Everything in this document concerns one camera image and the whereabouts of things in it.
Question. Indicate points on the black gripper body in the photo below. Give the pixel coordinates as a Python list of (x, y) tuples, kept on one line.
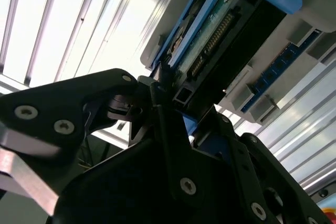
[(118, 195)]

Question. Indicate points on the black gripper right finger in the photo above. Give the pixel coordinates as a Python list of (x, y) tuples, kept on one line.
[(252, 182)]

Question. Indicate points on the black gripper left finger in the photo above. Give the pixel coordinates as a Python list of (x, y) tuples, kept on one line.
[(65, 103)]

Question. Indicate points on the hard disk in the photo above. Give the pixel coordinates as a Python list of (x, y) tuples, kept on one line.
[(262, 37)]

